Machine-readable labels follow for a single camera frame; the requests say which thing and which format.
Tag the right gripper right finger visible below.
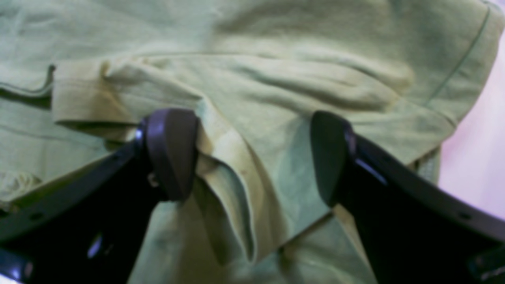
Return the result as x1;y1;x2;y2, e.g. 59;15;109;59
310;111;505;284

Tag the green T-shirt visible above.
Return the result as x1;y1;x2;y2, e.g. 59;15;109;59
1;0;504;284

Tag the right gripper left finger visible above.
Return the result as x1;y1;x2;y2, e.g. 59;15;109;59
1;108;199;284

